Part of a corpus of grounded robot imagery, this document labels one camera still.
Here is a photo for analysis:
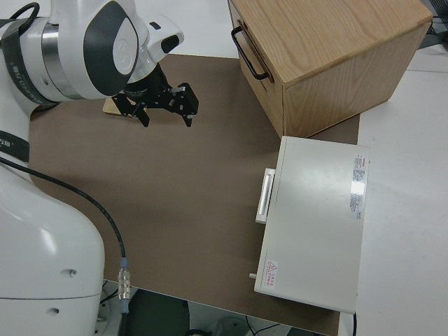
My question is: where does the brown table mat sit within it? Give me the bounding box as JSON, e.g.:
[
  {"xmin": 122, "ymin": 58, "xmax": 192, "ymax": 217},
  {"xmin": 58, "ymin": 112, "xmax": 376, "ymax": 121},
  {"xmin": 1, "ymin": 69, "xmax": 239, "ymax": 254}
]
[{"xmin": 29, "ymin": 53, "xmax": 362, "ymax": 336}]

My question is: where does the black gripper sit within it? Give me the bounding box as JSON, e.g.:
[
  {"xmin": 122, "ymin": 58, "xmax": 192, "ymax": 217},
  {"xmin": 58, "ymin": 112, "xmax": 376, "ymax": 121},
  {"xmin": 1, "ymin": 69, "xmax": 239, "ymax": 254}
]
[{"xmin": 111, "ymin": 69, "xmax": 200, "ymax": 128}]

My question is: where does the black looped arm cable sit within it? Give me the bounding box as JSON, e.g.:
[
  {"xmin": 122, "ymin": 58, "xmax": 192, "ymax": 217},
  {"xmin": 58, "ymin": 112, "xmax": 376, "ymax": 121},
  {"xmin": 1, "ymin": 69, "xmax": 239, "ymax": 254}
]
[{"xmin": 0, "ymin": 2, "xmax": 41, "ymax": 43}]

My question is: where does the black metal drawer handle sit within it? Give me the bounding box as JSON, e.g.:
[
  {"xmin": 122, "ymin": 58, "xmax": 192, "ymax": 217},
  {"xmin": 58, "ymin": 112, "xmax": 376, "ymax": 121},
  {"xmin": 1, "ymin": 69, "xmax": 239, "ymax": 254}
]
[{"xmin": 230, "ymin": 27, "xmax": 271, "ymax": 81}]

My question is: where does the white oven appliance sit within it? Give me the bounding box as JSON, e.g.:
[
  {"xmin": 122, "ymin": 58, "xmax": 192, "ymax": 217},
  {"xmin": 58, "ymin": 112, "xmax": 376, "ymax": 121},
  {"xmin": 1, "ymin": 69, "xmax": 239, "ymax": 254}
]
[{"xmin": 247, "ymin": 135, "xmax": 372, "ymax": 314}]

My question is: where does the small wooden block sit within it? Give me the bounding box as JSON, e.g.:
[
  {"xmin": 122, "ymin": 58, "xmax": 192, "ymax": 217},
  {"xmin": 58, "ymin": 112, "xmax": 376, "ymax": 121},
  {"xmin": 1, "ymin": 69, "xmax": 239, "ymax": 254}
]
[{"xmin": 101, "ymin": 97, "xmax": 141, "ymax": 119}]

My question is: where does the white oven door handle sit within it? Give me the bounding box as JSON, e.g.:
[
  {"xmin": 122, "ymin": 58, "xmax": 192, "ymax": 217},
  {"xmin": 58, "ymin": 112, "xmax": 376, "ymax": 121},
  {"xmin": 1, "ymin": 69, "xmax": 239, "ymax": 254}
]
[{"xmin": 255, "ymin": 168, "xmax": 277, "ymax": 225}]

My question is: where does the dark background equipment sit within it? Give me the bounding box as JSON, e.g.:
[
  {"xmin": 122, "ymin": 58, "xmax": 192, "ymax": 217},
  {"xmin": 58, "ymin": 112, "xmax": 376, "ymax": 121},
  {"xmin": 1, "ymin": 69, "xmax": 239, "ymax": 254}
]
[{"xmin": 423, "ymin": 0, "xmax": 448, "ymax": 54}]

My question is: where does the black cable with metal connector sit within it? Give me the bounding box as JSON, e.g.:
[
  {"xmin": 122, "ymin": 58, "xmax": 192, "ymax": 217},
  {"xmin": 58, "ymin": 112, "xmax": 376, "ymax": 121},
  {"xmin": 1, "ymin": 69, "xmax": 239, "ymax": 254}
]
[{"xmin": 0, "ymin": 155, "xmax": 134, "ymax": 336}]

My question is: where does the wooden drawer cabinet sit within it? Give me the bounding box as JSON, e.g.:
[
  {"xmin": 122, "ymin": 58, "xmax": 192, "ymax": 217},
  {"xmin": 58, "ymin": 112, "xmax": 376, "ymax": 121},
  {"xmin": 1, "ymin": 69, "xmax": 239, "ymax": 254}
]
[{"xmin": 227, "ymin": 0, "xmax": 433, "ymax": 139}]

